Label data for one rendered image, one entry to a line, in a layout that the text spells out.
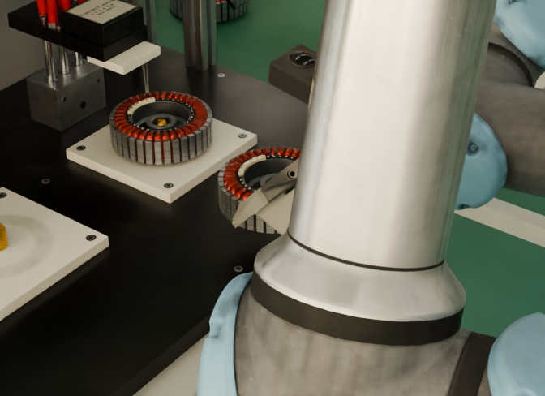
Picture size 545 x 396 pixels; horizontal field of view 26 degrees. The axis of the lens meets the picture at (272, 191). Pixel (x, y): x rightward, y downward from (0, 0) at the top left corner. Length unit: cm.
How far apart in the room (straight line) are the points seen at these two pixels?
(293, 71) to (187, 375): 28
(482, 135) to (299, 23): 86
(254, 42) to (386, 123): 102
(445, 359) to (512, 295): 177
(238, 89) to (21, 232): 38
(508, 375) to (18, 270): 64
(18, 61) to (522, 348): 98
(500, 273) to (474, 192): 161
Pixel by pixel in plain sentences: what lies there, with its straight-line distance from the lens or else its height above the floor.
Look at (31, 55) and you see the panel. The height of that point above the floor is 80.
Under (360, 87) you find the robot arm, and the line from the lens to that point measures 58.
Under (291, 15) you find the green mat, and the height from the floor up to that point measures 75.
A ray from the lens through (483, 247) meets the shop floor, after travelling 251.
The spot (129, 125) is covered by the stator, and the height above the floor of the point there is 82.
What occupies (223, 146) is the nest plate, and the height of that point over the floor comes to 78.
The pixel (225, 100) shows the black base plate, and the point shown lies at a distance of 141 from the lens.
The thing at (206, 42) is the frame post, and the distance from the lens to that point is 147.
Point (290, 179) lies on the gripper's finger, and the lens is 103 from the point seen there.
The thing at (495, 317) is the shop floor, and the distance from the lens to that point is 233.
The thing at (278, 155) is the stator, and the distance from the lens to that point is 116.
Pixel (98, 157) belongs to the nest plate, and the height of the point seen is 78.
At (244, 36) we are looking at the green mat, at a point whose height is 75.
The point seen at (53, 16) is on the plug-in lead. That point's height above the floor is 91.
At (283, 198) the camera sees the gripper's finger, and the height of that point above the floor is 87.
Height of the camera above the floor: 145
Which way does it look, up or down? 33 degrees down
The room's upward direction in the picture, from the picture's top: straight up
